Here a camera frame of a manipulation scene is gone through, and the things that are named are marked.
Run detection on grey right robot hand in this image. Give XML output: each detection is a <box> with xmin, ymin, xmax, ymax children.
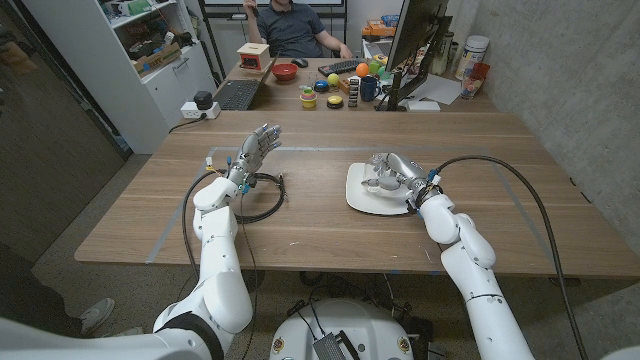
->
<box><xmin>366</xmin><ymin>152</ymin><xmax>444</xmax><ymax>206</ymax></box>

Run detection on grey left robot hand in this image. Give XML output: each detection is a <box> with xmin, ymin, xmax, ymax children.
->
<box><xmin>227</xmin><ymin>122</ymin><xmax>284</xmax><ymax>189</ymax></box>

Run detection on white paper plate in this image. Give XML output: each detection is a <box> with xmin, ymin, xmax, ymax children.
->
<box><xmin>345</xmin><ymin>162</ymin><xmax>417</xmax><ymax>217</ymax></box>

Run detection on tall dark bottle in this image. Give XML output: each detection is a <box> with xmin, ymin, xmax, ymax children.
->
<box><xmin>430</xmin><ymin>30</ymin><xmax>456</xmax><ymax>77</ymax></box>

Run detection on dark open laptop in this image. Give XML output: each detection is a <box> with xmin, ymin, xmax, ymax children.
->
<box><xmin>213</xmin><ymin>55</ymin><xmax>279</xmax><ymax>112</ymax></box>

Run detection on small flat white box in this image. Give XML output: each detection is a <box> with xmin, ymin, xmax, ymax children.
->
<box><xmin>405</xmin><ymin>99</ymin><xmax>442</xmax><ymax>113</ymax></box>

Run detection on black power adapter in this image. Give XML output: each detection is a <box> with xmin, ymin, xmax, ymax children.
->
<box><xmin>193</xmin><ymin>90</ymin><xmax>215</xmax><ymax>111</ymax></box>

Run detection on white power strip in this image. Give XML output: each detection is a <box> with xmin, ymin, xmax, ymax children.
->
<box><xmin>179</xmin><ymin>101</ymin><xmax>222</xmax><ymax>120</ymax></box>

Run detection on colourful stacking cup toy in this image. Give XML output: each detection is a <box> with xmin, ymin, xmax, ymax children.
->
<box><xmin>299</xmin><ymin>86</ymin><xmax>319</xmax><ymax>110</ymax></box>

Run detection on white paper sheets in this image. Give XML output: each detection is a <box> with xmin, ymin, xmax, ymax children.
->
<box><xmin>407</xmin><ymin>73</ymin><xmax>463</xmax><ymax>106</ymax></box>

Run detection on red bowl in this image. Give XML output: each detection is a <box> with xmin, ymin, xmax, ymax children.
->
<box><xmin>271</xmin><ymin>62</ymin><xmax>299</xmax><ymax>82</ymax></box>

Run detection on dark blue mug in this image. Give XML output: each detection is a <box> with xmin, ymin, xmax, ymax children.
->
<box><xmin>359</xmin><ymin>75</ymin><xmax>383</xmax><ymax>103</ymax></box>

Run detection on white and red box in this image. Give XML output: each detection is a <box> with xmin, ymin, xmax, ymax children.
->
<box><xmin>236</xmin><ymin>42</ymin><xmax>272</xmax><ymax>73</ymax></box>

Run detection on red snack jar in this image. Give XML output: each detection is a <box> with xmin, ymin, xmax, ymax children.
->
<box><xmin>459</xmin><ymin>61</ymin><xmax>492</xmax><ymax>100</ymax></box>

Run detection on white shelf cabinet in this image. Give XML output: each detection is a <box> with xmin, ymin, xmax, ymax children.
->
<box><xmin>22</xmin><ymin>0</ymin><xmax>219</xmax><ymax>155</ymax></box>

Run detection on black keyboard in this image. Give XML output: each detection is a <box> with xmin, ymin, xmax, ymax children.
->
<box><xmin>317</xmin><ymin>58</ymin><xmax>366</xmax><ymax>78</ymax></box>

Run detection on person in dark polo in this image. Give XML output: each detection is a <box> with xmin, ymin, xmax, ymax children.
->
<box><xmin>242</xmin><ymin>0</ymin><xmax>354</xmax><ymax>60</ymax></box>

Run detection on white printed canister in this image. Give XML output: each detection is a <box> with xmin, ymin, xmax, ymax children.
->
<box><xmin>454</xmin><ymin>34</ymin><xmax>491</xmax><ymax>81</ymax></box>

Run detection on brown cardboard box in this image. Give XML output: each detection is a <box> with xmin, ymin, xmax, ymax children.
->
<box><xmin>132</xmin><ymin>41</ymin><xmax>183</xmax><ymax>76</ymax></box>

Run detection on black monitor on stand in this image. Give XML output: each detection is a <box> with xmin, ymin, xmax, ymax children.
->
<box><xmin>384</xmin><ymin>0</ymin><xmax>454</xmax><ymax>112</ymax></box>

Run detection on orange box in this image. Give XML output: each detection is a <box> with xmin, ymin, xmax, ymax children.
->
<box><xmin>361</xmin><ymin>18</ymin><xmax>399</xmax><ymax>39</ymax></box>

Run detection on white robot torso base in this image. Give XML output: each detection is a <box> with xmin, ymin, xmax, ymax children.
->
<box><xmin>269</xmin><ymin>298</ymin><xmax>415</xmax><ymax>360</ymax></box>

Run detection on grey finned module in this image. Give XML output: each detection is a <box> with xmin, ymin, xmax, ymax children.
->
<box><xmin>312</xmin><ymin>329</ymin><xmax>361</xmax><ymax>360</ymax></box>

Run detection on person in dark trousers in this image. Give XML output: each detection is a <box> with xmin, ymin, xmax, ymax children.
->
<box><xmin>0</xmin><ymin>242</ymin><xmax>144</xmax><ymax>340</ymax></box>

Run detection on black coiled ethernet cable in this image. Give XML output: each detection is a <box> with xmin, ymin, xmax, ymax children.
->
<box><xmin>237</xmin><ymin>172</ymin><xmax>287</xmax><ymax>225</ymax></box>

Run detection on black power cord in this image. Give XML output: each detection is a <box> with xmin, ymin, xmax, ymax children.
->
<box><xmin>167</xmin><ymin>113</ymin><xmax>209</xmax><ymax>135</ymax></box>

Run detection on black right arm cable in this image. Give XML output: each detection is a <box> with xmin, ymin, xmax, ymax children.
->
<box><xmin>432</xmin><ymin>153</ymin><xmax>591</xmax><ymax>360</ymax></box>

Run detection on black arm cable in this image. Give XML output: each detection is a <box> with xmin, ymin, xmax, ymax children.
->
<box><xmin>432</xmin><ymin>153</ymin><xmax>591</xmax><ymax>360</ymax></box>
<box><xmin>179</xmin><ymin>169</ymin><xmax>229</xmax><ymax>284</ymax></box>

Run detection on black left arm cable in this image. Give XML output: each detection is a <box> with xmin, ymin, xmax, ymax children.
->
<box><xmin>179</xmin><ymin>169</ymin><xmax>229</xmax><ymax>284</ymax></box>

